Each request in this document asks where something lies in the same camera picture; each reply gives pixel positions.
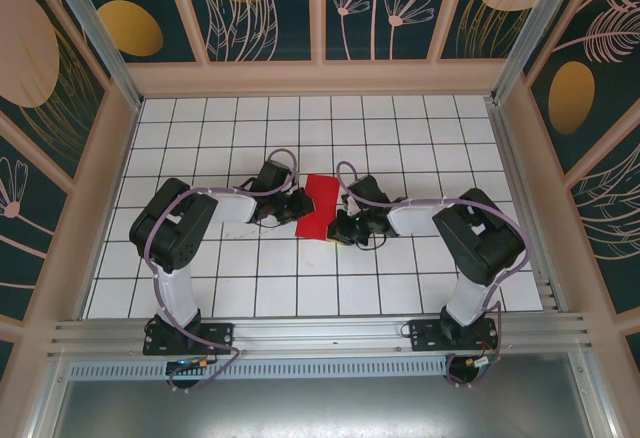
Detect red paper sheet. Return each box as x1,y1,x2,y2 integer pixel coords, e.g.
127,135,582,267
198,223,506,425
294,173,342,242

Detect grey metal sheet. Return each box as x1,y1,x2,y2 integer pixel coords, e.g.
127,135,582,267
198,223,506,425
49,377,591,438

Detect small circuit board with connector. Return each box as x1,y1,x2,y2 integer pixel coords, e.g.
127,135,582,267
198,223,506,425
166,356,217,375
462,352,503,374

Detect long aluminium mounting rail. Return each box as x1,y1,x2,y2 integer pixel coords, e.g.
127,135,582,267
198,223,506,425
47,311,594,359

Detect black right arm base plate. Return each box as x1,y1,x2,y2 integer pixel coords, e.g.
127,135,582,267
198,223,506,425
408,317,501,354

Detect slotted grey cable duct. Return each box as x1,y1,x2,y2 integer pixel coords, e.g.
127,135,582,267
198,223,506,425
67,355,451,382

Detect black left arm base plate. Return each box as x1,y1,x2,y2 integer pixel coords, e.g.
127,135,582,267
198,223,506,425
143,318,235,357

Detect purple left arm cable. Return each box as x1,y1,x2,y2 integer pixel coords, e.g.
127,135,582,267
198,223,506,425
141,149,302,394

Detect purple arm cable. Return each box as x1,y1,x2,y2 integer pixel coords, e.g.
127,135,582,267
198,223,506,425
141,149,302,394
335,160,531,389

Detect aluminium table side rail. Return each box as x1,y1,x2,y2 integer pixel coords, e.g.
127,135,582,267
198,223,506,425
485,99,571,313

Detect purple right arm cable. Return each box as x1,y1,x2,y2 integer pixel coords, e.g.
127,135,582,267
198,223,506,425
335,160,531,389

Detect wall panel with orange circle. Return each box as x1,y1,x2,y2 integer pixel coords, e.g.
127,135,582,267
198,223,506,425
180,0,315,63

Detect wall panel with pink flowers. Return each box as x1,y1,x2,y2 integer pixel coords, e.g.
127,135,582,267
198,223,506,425
324,0,460,63

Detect wall panel with gold oval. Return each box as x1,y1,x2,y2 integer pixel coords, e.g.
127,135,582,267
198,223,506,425
79,0,199,64

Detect wall panel with peach circle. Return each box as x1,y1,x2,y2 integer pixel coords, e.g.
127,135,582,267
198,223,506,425
439,0,547,61

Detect aluminium corner post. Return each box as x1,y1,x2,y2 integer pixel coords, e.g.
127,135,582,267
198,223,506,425
487,0,599,107
40,0,146,111

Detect wall panel with oval and feather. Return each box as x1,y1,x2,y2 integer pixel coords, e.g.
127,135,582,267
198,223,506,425
524,0,640,175

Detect wall panel with leaf outlines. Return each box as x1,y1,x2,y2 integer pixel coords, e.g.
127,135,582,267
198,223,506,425
568,127,640,315

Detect wall panel with single flower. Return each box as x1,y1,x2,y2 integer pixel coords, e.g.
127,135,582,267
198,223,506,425
0,125,70,319

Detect aluminium frame bar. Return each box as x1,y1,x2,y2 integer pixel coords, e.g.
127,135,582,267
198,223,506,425
22,360,71,438
569,340,619,438

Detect wall panel with large peach disc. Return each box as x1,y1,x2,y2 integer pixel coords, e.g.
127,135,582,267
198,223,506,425
0,0,110,182

